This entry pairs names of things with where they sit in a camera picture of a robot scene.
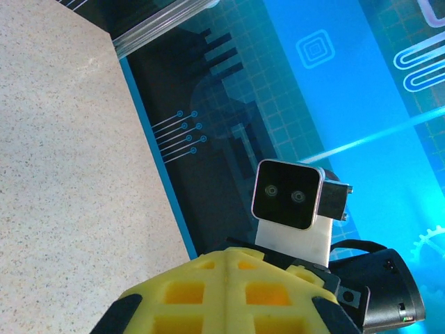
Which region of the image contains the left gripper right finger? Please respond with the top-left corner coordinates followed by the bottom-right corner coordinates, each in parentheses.
top-left (225, 246), bottom-right (361, 334)

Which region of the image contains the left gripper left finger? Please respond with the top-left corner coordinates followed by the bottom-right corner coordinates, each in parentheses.
top-left (90, 246), bottom-right (227, 334)

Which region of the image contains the blue table edge strip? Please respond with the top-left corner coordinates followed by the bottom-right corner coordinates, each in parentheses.
top-left (119, 56), bottom-right (200, 261)

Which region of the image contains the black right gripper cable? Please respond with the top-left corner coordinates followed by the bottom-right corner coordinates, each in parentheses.
top-left (329, 238), bottom-right (389, 257)

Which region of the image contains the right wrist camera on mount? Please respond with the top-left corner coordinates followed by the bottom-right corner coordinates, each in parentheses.
top-left (250, 158), bottom-right (355, 271)

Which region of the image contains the aluminium frame post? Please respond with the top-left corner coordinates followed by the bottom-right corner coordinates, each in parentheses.
top-left (111, 0), bottom-right (220, 58)

